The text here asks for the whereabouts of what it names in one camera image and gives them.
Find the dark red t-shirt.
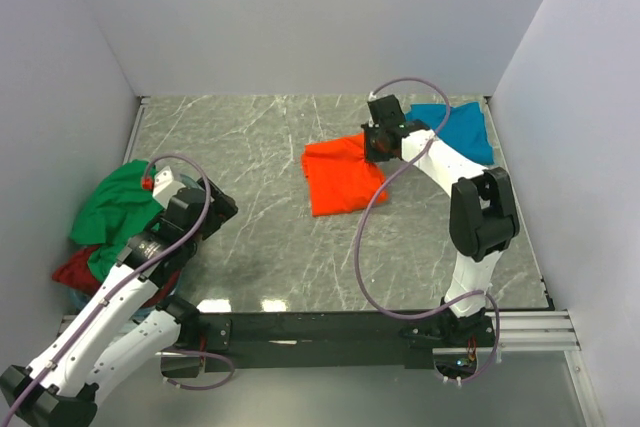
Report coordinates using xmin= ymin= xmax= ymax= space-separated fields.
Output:
xmin=51 ymin=245 xmax=180 ymax=308

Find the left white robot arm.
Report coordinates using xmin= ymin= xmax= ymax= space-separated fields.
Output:
xmin=1 ymin=178 xmax=238 ymax=426

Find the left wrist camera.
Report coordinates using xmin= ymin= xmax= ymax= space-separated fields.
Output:
xmin=141 ymin=167 xmax=184 ymax=209

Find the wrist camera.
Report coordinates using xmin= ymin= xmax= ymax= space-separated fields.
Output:
xmin=368 ymin=91 xmax=384 ymax=101
xmin=141 ymin=167 xmax=184 ymax=209

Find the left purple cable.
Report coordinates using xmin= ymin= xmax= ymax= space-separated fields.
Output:
xmin=0 ymin=154 xmax=236 ymax=423

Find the green t-shirt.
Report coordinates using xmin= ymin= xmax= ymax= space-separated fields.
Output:
xmin=70 ymin=160 xmax=163 ymax=282

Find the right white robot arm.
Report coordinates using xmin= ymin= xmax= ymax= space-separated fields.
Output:
xmin=362 ymin=95 xmax=520 ymax=346

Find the orange t-shirt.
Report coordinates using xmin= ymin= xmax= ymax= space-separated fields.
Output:
xmin=301 ymin=133 xmax=386 ymax=217

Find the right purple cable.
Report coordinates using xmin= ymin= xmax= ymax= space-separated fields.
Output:
xmin=353 ymin=77 xmax=502 ymax=384

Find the purple cable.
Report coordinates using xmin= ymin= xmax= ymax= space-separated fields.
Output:
xmin=0 ymin=154 xmax=236 ymax=423
xmin=353 ymin=77 xmax=502 ymax=384

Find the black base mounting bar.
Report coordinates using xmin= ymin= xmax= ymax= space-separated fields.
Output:
xmin=161 ymin=311 xmax=500 ymax=379

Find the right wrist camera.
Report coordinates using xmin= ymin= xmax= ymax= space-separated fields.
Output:
xmin=368 ymin=91 xmax=384 ymax=101

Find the folded blue t-shirt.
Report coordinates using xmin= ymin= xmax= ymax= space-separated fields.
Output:
xmin=405 ymin=102 xmax=494 ymax=166

